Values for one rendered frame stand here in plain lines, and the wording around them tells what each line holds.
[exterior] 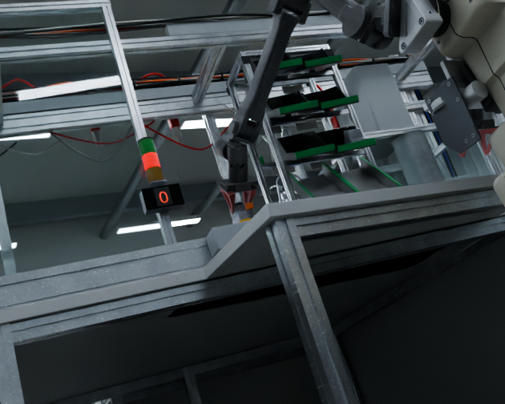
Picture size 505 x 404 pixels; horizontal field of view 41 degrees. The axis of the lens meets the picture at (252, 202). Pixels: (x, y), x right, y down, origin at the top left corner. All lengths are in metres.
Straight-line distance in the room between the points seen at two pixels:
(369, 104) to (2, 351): 2.20
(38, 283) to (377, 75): 2.17
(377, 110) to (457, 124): 1.71
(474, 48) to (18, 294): 1.17
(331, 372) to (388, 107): 2.16
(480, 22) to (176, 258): 0.90
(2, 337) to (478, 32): 1.22
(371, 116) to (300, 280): 2.01
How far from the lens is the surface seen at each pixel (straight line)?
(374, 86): 3.34
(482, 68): 1.60
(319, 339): 1.31
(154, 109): 3.35
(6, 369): 1.56
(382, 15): 1.57
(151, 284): 1.61
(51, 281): 1.68
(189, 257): 1.74
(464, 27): 1.57
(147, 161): 2.15
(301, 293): 1.32
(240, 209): 2.01
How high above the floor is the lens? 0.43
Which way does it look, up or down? 19 degrees up
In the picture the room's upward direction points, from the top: 18 degrees counter-clockwise
